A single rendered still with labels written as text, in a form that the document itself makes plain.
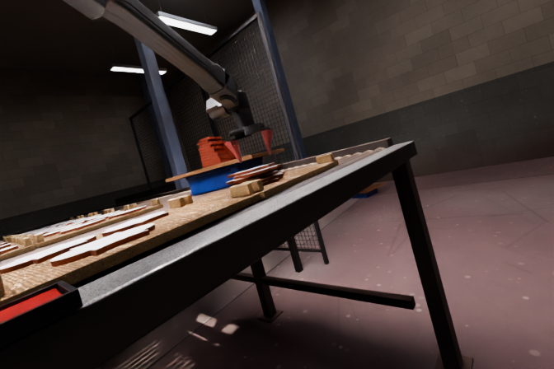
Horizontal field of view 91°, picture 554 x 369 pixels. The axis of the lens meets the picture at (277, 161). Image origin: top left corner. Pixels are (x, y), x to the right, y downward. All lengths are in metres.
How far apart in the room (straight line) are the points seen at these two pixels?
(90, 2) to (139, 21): 0.09
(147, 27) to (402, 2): 5.13
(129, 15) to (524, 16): 5.06
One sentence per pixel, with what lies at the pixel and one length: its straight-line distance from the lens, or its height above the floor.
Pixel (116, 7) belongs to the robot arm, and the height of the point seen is 1.34.
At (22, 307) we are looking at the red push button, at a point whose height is 0.93.
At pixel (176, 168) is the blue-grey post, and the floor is 1.14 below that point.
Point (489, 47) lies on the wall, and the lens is 5.23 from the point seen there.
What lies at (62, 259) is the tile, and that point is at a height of 0.94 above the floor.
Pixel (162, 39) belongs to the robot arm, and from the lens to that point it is 0.66.
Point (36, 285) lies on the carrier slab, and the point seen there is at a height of 0.94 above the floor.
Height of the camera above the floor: 1.00
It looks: 1 degrees down
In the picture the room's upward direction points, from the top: 15 degrees counter-clockwise
